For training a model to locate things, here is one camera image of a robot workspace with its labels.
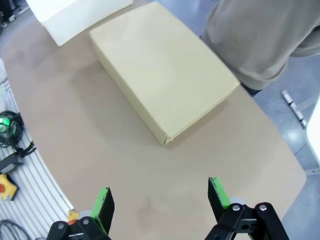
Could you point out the person in beige sweater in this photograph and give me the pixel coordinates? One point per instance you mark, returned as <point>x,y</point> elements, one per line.
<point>255,37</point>

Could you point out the tan cardboard shoe box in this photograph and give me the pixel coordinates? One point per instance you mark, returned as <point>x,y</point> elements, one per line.
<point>162,67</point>

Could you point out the metal table leg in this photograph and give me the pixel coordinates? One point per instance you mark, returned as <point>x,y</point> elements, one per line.
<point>295,107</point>

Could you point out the black power adapter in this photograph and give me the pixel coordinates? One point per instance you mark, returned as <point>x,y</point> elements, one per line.
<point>8,162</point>

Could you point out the yellow emergency stop button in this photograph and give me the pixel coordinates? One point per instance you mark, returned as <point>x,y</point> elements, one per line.
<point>6,187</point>

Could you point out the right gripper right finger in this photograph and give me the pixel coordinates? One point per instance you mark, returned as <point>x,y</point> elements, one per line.
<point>220,202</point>

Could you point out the white side table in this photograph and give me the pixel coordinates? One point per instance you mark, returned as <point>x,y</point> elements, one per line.
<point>313,140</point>

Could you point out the white plastic storage box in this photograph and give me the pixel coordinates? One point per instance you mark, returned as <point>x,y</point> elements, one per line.
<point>75,17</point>

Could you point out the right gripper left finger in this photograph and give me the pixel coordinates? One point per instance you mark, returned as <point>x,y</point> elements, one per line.
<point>102,212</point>

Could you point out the white ribbed robot base platform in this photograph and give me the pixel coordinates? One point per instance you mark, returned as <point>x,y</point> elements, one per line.
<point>32,195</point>

